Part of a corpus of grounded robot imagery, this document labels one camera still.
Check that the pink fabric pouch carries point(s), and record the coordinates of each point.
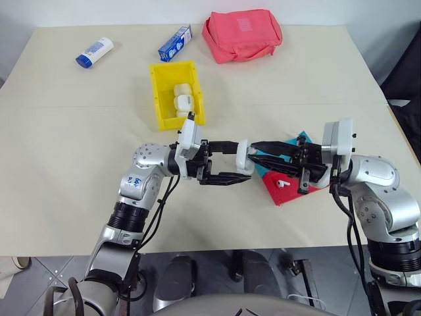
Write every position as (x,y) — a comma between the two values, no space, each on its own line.
(241,34)

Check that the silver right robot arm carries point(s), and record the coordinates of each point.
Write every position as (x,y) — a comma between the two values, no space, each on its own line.
(375,174)

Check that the black table leg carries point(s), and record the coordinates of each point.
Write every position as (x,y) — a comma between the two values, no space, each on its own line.
(237,263)

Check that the yellow plastic bin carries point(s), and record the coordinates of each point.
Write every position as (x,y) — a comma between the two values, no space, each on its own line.
(158,98)

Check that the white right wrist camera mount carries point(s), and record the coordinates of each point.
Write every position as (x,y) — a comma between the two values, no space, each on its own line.
(340,138)

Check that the blue and white carton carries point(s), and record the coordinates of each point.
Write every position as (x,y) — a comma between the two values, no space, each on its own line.
(174,44)

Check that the white bottle with blue cap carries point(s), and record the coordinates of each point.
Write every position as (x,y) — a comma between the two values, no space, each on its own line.
(95,52)

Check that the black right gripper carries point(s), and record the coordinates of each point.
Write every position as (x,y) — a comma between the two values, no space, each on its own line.
(312,161)

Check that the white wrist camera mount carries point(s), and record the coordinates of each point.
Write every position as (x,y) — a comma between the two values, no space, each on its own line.
(340,138)
(188,138)

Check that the white earbud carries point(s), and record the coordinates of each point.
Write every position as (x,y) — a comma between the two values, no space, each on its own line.
(281,184)

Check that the dark metal bar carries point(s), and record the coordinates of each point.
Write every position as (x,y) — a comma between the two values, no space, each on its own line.
(307,279)

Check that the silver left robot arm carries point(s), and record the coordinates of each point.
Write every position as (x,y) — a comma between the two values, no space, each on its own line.
(144,158)

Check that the red foam pad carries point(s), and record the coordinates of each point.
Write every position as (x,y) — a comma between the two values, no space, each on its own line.
(289,192)

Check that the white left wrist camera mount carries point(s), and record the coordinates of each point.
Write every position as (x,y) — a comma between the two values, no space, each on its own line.
(188,138)

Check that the grey robot torso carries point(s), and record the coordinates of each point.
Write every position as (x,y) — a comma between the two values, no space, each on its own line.
(230,306)

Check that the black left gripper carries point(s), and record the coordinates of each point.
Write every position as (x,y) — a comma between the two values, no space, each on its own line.
(201,161)

